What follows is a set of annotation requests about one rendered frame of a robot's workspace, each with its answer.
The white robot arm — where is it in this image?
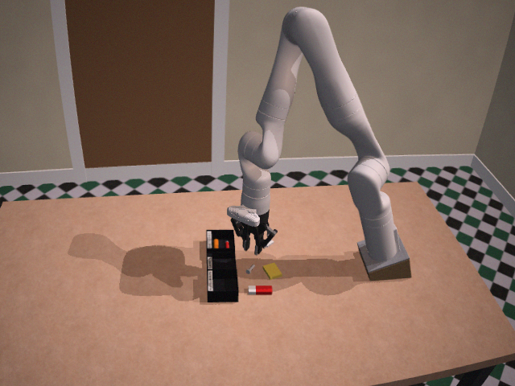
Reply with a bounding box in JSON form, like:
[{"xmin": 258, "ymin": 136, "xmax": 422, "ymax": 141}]
[{"xmin": 227, "ymin": 7, "xmax": 400, "ymax": 261}]

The yellow flat square pad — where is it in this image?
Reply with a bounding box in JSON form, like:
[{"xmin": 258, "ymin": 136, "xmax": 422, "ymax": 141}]
[{"xmin": 262, "ymin": 263, "xmax": 282, "ymax": 280}]

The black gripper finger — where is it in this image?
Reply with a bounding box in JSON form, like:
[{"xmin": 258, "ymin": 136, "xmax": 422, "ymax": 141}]
[
  {"xmin": 253, "ymin": 225, "xmax": 278, "ymax": 256},
  {"xmin": 231, "ymin": 218, "xmax": 250, "ymax": 251}
]

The black three-compartment bin rack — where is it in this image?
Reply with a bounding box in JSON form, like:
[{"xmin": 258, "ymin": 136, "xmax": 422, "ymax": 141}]
[{"xmin": 206, "ymin": 229, "xmax": 239, "ymax": 302}]

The red and white eraser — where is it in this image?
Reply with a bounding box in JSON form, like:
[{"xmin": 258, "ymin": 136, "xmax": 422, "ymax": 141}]
[{"xmin": 249, "ymin": 285, "xmax": 272, "ymax": 295}]

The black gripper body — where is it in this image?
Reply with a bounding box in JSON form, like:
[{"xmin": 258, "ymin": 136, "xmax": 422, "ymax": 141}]
[{"xmin": 248, "ymin": 209, "xmax": 270, "ymax": 235}]

